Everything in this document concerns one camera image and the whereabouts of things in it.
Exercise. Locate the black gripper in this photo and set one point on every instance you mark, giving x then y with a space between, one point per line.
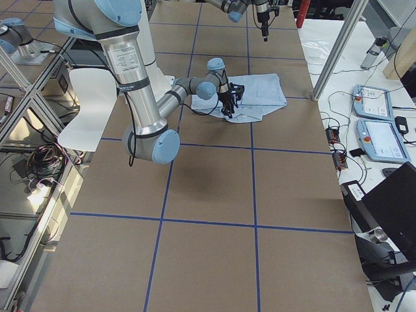
225 97
261 15

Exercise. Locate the light blue striped shirt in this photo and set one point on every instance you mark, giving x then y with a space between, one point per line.
262 95

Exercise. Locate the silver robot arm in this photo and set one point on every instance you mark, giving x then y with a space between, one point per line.
115 25
235 9

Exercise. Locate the red fire extinguisher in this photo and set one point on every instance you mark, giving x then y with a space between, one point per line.
302 13

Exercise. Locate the clear plastic bag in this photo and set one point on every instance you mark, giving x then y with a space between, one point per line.
316 51

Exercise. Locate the upper teach pendant tablet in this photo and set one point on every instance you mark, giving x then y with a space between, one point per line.
371 102

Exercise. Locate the teach pendant tablet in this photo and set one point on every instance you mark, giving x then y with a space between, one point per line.
381 142
371 102

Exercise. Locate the lower teach pendant tablet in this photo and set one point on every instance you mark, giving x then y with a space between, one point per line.
381 142

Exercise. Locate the black laptop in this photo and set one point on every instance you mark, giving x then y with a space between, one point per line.
390 205

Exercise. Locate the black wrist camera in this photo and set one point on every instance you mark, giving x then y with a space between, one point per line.
237 91

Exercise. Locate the aluminium frame post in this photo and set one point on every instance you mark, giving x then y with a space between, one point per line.
341 41

